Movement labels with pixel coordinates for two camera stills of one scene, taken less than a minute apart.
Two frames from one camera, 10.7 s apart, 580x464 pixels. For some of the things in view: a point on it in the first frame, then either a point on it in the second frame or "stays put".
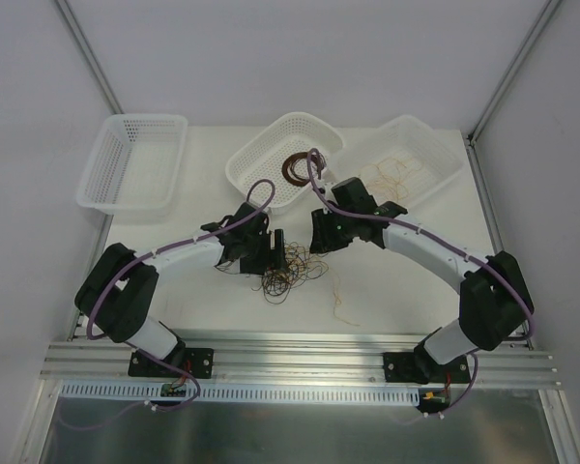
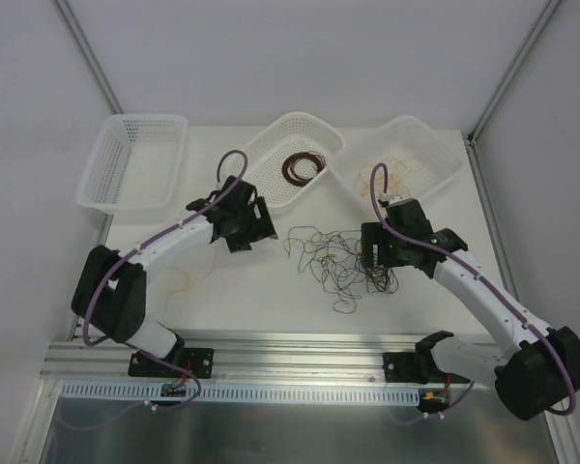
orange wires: x=389 y=175 stays put
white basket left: x=135 y=167 stays put
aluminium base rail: x=104 y=357 stays put
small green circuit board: x=173 y=390 stays put
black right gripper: x=326 y=232 → x=376 y=248
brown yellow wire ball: x=292 y=263 → x=336 y=258
